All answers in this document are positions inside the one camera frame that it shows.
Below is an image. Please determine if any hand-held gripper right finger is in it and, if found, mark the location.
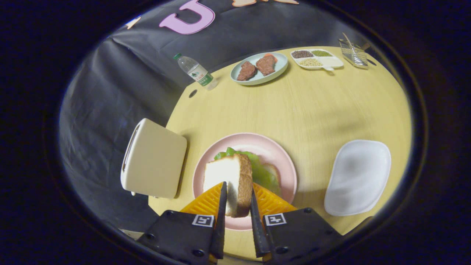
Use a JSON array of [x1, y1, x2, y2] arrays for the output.
[[250, 182, 343, 264]]

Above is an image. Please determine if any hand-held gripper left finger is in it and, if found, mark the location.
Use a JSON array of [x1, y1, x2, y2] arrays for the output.
[[137, 181, 227, 265]]

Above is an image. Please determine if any plain bread slice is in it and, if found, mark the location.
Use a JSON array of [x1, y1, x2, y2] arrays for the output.
[[203, 153, 254, 218]]

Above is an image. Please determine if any green lettuce leaf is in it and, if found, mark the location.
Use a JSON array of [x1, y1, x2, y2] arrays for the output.
[[215, 147, 282, 195]]

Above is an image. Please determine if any bread slice under ham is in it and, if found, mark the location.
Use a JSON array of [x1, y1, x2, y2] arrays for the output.
[[263, 163, 282, 184]]

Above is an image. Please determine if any pink round plate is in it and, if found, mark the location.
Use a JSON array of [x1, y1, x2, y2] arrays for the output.
[[192, 132, 298, 232]]

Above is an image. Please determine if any white toaster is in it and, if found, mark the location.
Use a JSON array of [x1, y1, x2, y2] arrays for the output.
[[120, 118, 188, 199]]

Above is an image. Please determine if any white squarish plate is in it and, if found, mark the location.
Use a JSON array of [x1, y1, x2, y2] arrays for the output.
[[324, 139, 392, 217]]

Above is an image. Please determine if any light green oval plate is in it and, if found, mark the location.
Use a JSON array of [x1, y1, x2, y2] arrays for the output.
[[230, 52, 288, 86]]

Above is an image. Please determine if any clear plastic water bottle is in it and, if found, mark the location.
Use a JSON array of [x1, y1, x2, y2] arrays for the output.
[[173, 53, 218, 91]]

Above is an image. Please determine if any brown meat piece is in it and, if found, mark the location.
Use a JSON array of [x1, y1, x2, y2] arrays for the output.
[[256, 55, 276, 77], [237, 61, 258, 81]]

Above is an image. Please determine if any black backdrop cloth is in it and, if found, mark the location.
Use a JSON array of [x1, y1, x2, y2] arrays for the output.
[[59, 0, 368, 232]]

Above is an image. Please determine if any white divided dish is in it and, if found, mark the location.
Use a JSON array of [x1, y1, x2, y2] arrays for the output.
[[290, 49, 344, 71]]

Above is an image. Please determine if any metal wire utensil basket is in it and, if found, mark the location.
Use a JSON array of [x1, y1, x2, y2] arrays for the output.
[[339, 32, 369, 69]]

